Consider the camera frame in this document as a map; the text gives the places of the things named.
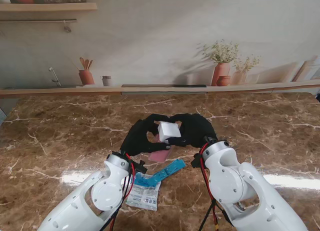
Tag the terracotta vase with flowers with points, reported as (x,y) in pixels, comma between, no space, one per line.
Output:
(220,71)

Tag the blue white seasoning bag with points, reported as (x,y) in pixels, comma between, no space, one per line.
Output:
(143,197)

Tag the wooden wall shelf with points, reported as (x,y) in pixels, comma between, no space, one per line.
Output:
(50,7)

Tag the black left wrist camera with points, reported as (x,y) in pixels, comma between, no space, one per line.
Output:
(140,167)

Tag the small round terracotta pot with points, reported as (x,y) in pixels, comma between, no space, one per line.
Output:
(223,81)

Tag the white square bottle cap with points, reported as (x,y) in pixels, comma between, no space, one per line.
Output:
(169,131)

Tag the pale vase with flowers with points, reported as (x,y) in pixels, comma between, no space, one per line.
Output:
(241,76)

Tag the metal hanging rail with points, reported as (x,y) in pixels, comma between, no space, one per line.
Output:
(37,20)

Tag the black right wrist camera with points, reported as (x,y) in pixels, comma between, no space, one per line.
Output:
(196,161)

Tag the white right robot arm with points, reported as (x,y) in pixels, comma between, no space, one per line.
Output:
(245,186)

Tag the terracotta utensil pot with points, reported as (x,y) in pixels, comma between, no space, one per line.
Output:
(86,77)

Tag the white bowl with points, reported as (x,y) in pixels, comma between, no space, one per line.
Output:
(4,0)

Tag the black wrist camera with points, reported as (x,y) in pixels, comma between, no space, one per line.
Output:
(140,167)
(196,161)

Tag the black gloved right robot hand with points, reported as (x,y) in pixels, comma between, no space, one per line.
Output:
(195,131)

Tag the blue plastic bag clip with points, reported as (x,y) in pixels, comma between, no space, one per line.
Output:
(167,171)

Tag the pink seasoning bottle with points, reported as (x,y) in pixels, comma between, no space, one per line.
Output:
(160,155)

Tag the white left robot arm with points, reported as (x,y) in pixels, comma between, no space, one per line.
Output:
(87,201)

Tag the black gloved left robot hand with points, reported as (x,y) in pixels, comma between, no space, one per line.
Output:
(137,138)

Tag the metal faucet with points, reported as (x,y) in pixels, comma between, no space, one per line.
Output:
(55,77)

